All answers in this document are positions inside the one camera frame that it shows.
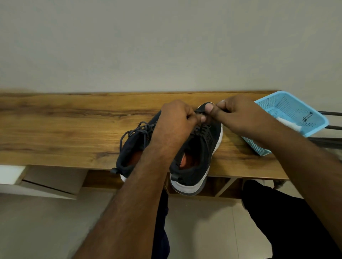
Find wooden table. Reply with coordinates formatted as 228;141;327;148
0;91;289;199

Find person's right hand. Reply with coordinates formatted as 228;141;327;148
204;95;278;142

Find white wipe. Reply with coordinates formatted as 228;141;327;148
276;116;302;133

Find person's right forearm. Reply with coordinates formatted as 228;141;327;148
261;122;342;251

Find white drawer unit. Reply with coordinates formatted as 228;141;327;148
0;165;89;200

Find blue plastic basket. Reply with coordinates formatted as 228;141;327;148
242;90;330;157

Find person's left forearm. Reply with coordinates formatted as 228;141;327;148
72;147;177;259

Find person's left hand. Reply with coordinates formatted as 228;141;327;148
149;100;206;160

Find black metal shoe rack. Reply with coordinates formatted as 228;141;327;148
272;111;342;189

